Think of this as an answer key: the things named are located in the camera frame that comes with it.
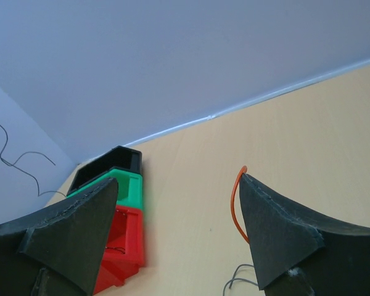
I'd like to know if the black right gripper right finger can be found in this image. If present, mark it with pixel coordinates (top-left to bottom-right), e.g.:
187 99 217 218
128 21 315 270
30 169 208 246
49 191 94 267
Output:
239 174 370 295

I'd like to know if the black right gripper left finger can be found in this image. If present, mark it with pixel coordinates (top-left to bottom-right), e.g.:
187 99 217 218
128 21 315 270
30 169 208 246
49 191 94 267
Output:
0 178 118 295

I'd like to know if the red plastic bin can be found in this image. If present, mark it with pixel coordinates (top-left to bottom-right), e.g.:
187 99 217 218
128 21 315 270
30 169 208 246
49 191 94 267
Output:
93 205 145 294

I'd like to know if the orange cable tangle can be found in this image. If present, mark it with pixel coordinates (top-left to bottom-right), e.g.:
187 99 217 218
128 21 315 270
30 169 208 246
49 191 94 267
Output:
230 165 250 244

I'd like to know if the green plastic bin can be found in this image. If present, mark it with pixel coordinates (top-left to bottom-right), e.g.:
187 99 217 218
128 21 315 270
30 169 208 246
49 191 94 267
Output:
67 168 144 210

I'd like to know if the black plastic bin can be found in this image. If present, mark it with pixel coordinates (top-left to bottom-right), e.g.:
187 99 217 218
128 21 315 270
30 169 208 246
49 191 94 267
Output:
67 146 142 195

